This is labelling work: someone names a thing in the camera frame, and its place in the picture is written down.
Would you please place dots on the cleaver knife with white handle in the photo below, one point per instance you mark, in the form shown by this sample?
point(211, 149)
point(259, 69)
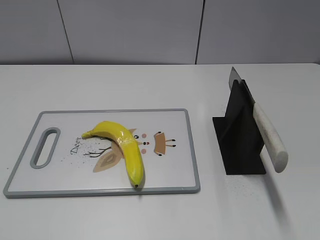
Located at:
point(275, 147)

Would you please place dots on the yellow plastic banana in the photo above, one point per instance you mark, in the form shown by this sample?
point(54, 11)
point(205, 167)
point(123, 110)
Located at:
point(128, 146)

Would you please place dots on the black knife stand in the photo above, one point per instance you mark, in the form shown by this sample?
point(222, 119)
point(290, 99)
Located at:
point(240, 141)

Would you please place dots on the white grey-rimmed cutting board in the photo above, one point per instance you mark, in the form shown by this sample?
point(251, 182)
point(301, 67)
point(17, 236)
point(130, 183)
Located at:
point(56, 162)

